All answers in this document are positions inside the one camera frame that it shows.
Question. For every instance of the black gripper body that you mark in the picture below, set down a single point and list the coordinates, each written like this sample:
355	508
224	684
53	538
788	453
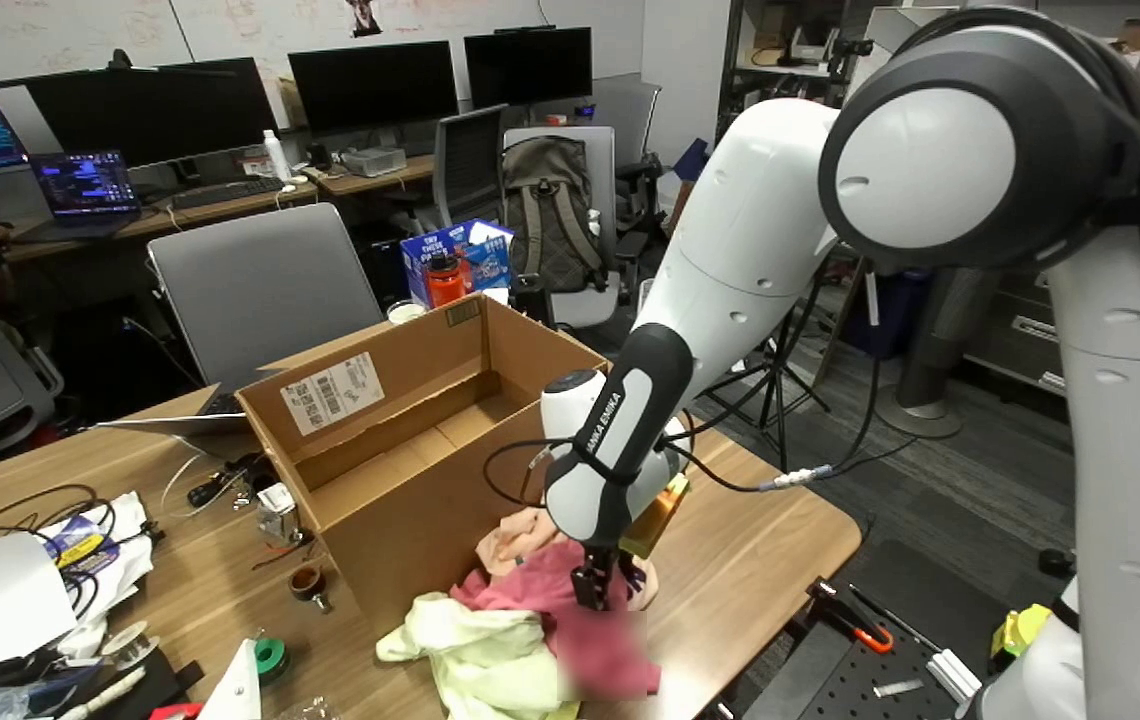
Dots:
608	561

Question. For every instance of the pink shirt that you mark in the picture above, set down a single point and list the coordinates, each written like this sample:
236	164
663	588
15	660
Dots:
603	653

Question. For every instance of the peach printed shirt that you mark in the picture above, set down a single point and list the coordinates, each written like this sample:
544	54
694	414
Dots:
512	538

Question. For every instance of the light green towel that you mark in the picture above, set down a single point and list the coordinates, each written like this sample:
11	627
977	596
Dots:
491	665

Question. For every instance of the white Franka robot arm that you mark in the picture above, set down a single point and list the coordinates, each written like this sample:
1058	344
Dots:
755	243

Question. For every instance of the open cardboard box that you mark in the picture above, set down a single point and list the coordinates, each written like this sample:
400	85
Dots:
395	520

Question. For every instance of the blue printed box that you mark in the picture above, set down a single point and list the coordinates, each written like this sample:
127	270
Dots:
482	246

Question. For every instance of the black perforated board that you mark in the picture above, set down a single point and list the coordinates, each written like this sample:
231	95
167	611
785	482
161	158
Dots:
835	684

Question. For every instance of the black tripod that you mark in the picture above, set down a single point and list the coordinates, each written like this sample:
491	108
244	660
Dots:
773	393

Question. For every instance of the orange black screwdriver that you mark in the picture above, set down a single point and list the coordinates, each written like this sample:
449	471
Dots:
862	627

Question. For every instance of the small brown object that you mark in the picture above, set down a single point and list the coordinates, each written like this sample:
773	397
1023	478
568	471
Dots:
311	581

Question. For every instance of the green tape roll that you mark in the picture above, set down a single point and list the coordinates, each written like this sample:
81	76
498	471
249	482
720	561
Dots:
276	651

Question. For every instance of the red bottle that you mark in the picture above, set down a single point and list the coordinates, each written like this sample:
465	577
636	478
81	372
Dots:
446	282

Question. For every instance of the small white block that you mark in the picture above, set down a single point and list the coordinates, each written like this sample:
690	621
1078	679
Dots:
955	675

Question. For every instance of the olive grey backpack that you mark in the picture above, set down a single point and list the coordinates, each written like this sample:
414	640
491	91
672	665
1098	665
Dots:
555	222

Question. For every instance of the white triangular paper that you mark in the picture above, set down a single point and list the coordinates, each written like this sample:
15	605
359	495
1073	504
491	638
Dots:
236	684

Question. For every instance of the dark blue bin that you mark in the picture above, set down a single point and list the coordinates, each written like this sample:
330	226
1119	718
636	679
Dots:
894	321

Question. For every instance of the black hand tool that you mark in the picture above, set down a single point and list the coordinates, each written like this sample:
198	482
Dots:
231	482

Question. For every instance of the yellow green object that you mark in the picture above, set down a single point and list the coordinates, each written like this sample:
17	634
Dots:
1023	629

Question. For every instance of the dark grey chair back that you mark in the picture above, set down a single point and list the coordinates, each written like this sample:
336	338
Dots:
473	164

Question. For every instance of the dark drawer cabinet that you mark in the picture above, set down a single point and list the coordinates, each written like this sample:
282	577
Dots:
1023	334

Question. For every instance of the long wooden desk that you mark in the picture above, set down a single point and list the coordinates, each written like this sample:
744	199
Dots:
213	207

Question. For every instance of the dark storage shelf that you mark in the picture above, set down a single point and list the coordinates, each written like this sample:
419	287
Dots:
783	41

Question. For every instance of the wide black computer monitor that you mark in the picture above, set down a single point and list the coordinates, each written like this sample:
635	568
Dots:
153	113

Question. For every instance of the open laptop with purple screen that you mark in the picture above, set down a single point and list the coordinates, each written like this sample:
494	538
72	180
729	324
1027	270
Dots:
85	187

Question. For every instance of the wrist camera with orange mount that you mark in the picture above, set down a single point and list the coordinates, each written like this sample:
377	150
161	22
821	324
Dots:
659	515

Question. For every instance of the grey pedestal stand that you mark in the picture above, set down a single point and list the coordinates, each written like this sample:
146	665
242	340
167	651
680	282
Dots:
950	344

